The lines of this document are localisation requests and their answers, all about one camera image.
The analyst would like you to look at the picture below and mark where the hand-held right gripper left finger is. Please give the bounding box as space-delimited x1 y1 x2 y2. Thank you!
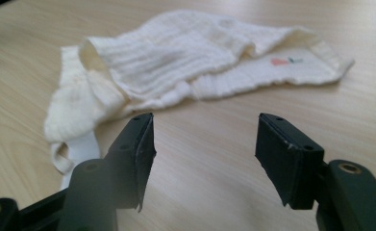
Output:
58 112 158 231

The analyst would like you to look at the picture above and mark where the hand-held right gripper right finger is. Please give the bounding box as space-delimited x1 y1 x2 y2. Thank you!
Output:
255 113 376 231

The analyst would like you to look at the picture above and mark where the white knit garment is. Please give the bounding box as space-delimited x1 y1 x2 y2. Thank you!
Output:
43 9 356 191

